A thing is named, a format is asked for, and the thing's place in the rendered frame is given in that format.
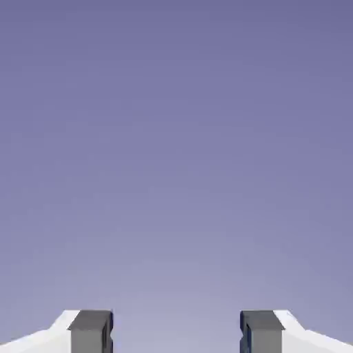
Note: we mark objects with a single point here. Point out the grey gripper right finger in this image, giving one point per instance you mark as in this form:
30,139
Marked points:
264,333

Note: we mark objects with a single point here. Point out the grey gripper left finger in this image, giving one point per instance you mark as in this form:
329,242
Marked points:
88,333

